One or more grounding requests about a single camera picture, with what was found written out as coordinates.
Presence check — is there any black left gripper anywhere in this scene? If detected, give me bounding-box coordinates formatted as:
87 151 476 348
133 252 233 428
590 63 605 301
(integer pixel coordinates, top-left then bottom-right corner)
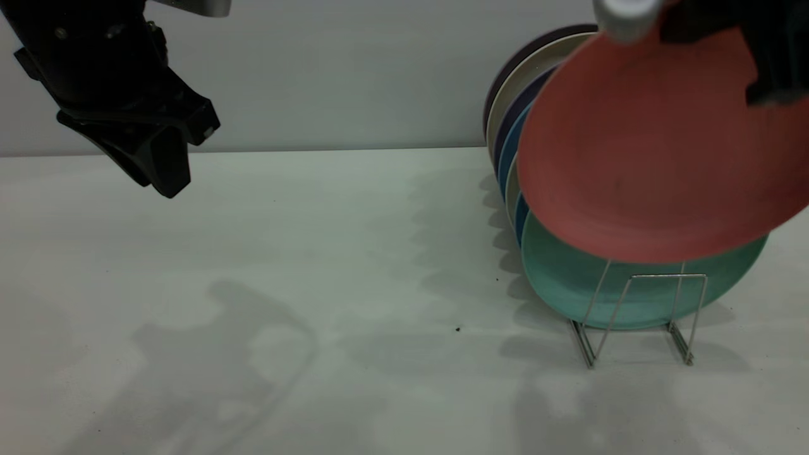
14 21 222 199

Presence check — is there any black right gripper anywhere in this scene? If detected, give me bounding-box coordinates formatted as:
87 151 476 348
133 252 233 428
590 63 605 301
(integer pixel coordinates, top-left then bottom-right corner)
659 0 809 107

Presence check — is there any pink round plate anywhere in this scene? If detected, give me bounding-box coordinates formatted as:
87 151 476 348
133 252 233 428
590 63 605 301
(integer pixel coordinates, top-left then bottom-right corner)
517 25 809 265

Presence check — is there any dark purple round plate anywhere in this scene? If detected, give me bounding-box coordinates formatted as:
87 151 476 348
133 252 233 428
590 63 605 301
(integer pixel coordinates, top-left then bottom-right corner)
483 24 599 135

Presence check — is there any beige round plate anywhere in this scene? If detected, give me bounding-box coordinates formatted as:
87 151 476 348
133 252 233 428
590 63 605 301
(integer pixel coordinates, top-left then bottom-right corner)
505 154 523 223
485 33 596 160

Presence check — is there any blue round plate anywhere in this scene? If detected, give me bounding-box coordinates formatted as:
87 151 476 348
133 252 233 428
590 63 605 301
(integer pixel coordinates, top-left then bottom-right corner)
514 193 533 246
497 104 533 197

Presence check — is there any green round plate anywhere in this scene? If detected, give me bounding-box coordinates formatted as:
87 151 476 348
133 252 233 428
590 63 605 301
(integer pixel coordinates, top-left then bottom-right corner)
521 212 769 331

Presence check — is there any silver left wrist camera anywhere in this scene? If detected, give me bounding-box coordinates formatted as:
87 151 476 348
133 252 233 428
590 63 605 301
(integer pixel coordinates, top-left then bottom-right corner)
150 0 232 18

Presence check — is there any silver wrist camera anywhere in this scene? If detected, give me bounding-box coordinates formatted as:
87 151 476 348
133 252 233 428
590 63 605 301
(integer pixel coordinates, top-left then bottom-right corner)
150 0 232 18
593 0 666 45

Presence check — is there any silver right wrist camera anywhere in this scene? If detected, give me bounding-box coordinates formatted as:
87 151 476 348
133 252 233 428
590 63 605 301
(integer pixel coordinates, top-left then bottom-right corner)
593 0 666 45

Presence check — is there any silver wire plate rack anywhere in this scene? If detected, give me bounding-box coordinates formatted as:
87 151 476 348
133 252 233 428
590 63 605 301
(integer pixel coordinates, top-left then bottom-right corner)
569 258 707 370

